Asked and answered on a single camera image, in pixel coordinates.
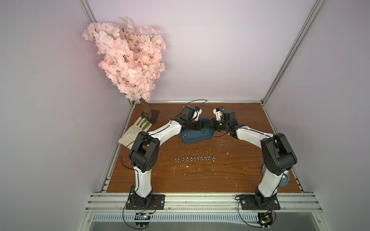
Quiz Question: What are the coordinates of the teal plastic storage box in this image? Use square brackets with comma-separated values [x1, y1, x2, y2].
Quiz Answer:
[180, 118, 215, 144]

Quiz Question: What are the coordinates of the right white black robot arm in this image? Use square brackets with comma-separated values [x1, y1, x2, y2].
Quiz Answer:
[210, 108, 297, 208]

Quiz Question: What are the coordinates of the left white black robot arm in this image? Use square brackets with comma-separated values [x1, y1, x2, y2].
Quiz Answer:
[129, 105, 205, 207]

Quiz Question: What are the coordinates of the white green work glove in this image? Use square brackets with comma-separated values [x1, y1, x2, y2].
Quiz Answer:
[118, 117, 152, 149]

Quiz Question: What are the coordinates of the teal plastic dustpan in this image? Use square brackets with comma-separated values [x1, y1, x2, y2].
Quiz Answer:
[262, 165, 290, 187]

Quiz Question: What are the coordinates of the pink artificial blossom tree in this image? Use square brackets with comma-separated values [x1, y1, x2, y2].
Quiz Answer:
[82, 17, 166, 119]

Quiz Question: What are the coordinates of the right small circuit board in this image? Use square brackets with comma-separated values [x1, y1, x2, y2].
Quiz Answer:
[257, 212, 274, 229]

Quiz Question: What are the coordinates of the small circuit board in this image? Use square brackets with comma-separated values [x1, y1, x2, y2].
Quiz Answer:
[257, 212, 274, 229]
[134, 213, 152, 230]

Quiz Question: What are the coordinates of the left small circuit board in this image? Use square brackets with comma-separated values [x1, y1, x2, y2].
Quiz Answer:
[134, 213, 152, 230]

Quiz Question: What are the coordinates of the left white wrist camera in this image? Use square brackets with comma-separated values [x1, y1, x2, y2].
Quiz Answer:
[192, 107, 202, 121]

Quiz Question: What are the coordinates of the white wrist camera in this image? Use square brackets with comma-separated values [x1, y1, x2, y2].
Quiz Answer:
[213, 108, 224, 121]
[192, 107, 202, 121]

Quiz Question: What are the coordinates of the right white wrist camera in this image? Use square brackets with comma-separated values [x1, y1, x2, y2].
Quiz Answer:
[213, 108, 224, 121]

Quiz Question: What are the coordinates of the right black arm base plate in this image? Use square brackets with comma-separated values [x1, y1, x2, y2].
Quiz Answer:
[236, 194, 281, 210]

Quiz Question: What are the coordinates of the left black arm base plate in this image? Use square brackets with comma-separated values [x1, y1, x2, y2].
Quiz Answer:
[125, 193, 165, 210]

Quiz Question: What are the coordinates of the aluminium front rail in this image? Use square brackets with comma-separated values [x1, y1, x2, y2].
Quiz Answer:
[85, 193, 322, 212]

